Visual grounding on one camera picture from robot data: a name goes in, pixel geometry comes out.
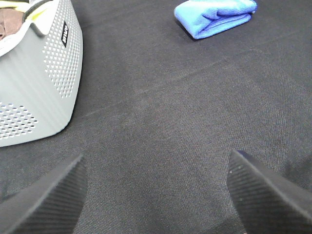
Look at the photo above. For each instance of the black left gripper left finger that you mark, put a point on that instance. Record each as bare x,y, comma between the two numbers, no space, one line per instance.
52,205

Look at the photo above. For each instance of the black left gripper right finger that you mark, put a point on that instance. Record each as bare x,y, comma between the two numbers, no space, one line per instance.
266,202

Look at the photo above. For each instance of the blue microfiber towel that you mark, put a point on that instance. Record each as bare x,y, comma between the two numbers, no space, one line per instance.
205,18

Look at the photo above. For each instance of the grey perforated laundry basket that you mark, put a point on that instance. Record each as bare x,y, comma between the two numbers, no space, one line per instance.
39,78

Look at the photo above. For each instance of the clothes pile in basket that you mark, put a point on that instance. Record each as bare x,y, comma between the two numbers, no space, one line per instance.
16,16

